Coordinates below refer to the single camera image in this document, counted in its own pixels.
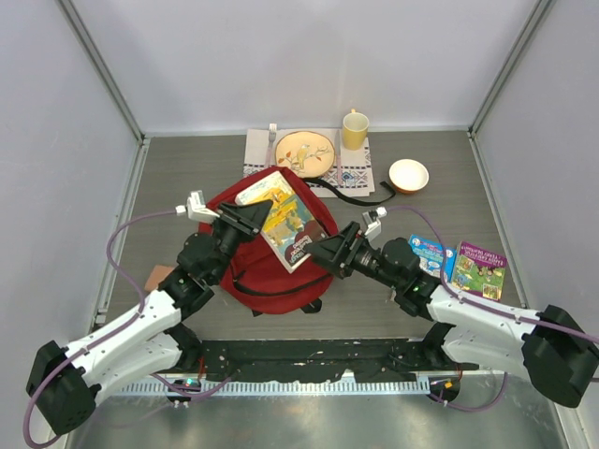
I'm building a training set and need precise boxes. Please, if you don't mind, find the white slotted cable duct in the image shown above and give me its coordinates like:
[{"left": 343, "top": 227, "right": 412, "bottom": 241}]
[{"left": 113, "top": 376, "right": 431, "bottom": 397}]

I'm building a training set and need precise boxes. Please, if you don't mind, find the tan leather wallet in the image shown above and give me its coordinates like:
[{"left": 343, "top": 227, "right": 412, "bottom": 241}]
[{"left": 144, "top": 265, "right": 174, "bottom": 292}]

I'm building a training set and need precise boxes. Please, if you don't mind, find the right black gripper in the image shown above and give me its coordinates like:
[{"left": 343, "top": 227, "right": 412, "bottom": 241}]
[{"left": 304, "top": 221, "right": 402, "bottom": 290}]

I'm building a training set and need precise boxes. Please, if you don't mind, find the pink handled fork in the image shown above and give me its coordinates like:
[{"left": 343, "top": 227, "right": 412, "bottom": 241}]
[{"left": 265, "top": 123, "right": 278, "bottom": 168}]

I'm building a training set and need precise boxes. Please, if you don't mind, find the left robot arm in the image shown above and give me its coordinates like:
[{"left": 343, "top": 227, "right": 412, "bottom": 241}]
[{"left": 25, "top": 191, "right": 272, "bottom": 437}]

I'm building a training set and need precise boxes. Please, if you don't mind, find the bird pattern wooden plate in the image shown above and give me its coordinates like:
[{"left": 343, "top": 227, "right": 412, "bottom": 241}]
[{"left": 274, "top": 131, "right": 336, "bottom": 178}]

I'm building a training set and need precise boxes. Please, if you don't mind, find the pink handled knife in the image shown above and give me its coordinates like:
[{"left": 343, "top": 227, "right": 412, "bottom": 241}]
[{"left": 334, "top": 129, "right": 343, "bottom": 188}]

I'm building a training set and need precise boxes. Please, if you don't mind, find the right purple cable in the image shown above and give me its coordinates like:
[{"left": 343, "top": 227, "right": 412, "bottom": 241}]
[{"left": 383, "top": 205, "right": 599, "bottom": 413}]

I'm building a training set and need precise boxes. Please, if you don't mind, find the red backpack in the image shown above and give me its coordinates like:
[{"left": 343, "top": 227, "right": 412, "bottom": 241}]
[{"left": 207, "top": 167, "right": 338, "bottom": 314}]

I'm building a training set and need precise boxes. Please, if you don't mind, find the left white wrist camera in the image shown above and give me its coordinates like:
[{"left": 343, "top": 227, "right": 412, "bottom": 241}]
[{"left": 175, "top": 190, "right": 220, "bottom": 225}]

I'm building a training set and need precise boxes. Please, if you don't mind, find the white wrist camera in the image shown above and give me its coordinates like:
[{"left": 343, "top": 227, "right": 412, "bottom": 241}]
[
  {"left": 362, "top": 207, "right": 387, "bottom": 241},
  {"left": 175, "top": 190, "right": 220, "bottom": 225}
]

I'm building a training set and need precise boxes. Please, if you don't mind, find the purple treehouse book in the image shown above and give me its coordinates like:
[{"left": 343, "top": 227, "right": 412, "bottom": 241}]
[{"left": 451, "top": 240, "right": 507, "bottom": 301}]

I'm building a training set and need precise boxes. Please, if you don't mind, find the blue comic cover book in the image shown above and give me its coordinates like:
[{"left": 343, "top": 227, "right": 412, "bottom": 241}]
[{"left": 408, "top": 235, "right": 457, "bottom": 282}]

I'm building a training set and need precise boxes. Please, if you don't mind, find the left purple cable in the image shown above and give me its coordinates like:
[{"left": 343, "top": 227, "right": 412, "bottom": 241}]
[{"left": 22, "top": 208, "right": 233, "bottom": 445}]

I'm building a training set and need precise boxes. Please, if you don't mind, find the yellow landscape paperback book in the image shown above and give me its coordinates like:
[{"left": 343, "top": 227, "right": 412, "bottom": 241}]
[{"left": 235, "top": 171, "right": 328, "bottom": 273}]

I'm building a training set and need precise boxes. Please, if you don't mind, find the yellow mug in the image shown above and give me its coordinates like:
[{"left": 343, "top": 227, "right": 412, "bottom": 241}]
[{"left": 342, "top": 109, "right": 370, "bottom": 151}]

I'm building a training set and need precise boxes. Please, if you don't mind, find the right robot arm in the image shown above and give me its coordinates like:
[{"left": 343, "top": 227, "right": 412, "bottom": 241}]
[{"left": 307, "top": 222, "right": 598, "bottom": 408}]

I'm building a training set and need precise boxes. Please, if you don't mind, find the white orange bowl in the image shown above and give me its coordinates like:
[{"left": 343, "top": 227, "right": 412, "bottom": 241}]
[{"left": 388, "top": 159, "right": 430, "bottom": 195}]

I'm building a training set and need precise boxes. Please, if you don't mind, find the patterned white placemat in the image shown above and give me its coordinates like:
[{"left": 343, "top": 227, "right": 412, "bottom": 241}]
[{"left": 242, "top": 128, "right": 375, "bottom": 197}]

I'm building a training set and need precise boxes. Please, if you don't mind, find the purple cable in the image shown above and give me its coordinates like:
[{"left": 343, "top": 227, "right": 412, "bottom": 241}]
[
  {"left": 22, "top": 208, "right": 233, "bottom": 445},
  {"left": 383, "top": 205, "right": 599, "bottom": 413}
]

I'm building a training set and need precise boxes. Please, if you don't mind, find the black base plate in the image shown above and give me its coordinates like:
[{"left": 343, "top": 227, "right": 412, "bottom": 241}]
[{"left": 190, "top": 339, "right": 477, "bottom": 384}]

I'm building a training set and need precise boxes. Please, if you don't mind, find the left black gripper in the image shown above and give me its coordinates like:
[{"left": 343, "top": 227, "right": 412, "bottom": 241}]
[{"left": 208, "top": 198, "right": 270, "bottom": 283}]

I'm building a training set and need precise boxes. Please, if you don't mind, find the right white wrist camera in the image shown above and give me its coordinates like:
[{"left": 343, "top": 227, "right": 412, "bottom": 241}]
[{"left": 362, "top": 207, "right": 387, "bottom": 241}]

